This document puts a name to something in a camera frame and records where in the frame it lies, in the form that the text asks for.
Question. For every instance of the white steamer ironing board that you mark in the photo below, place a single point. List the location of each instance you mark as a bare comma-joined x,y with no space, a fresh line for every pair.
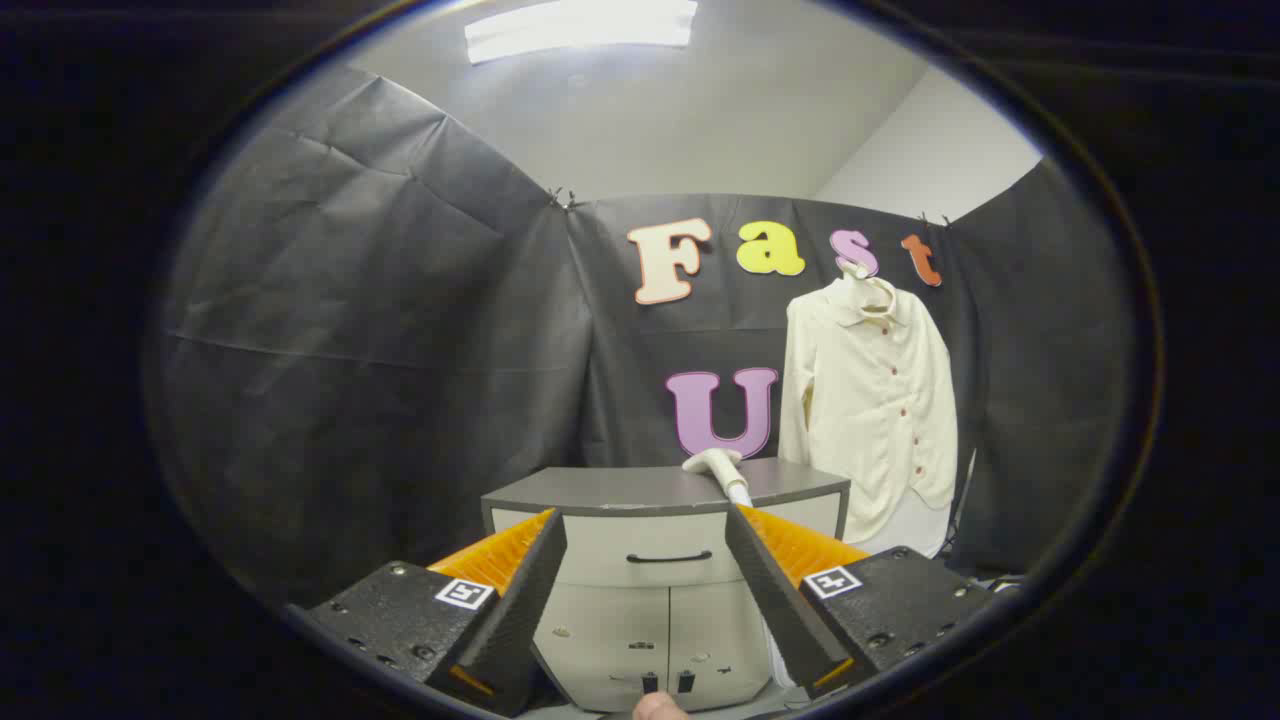
915,528

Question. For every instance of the white cabinet with grey top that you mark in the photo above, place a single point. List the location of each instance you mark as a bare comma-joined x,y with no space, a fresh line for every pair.
640,490

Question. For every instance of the cream button-up shirt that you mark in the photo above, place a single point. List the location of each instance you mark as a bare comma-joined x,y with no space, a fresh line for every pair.
870,400

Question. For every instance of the black backdrop cloth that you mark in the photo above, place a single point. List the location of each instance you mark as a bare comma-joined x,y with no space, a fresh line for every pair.
350,350

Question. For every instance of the cream garment steamer head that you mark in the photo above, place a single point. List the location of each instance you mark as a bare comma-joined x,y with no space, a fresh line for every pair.
712,463

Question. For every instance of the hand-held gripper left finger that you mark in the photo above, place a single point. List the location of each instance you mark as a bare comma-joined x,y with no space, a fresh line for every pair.
520,620

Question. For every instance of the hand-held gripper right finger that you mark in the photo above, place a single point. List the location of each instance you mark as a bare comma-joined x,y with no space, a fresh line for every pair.
780,600

